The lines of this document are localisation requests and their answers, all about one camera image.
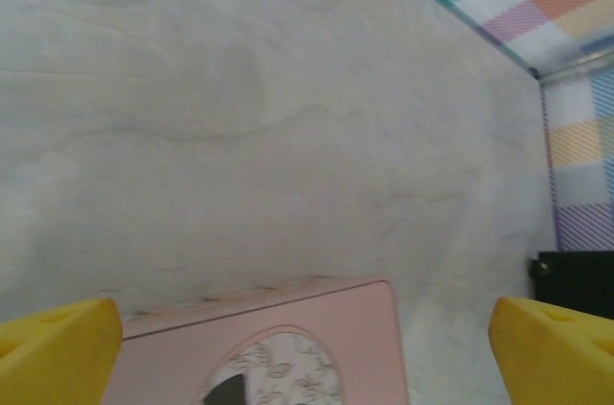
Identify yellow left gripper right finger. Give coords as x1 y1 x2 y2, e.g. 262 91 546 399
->
487 297 614 405

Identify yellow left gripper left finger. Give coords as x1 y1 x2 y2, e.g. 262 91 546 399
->
0 298 124 405

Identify pink illustrated book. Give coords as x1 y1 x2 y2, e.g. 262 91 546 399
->
103 275 412 405

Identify black textured base plate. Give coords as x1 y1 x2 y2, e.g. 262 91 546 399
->
529 250 614 324

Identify aluminium frame rail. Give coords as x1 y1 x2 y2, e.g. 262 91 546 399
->
539 47 614 85

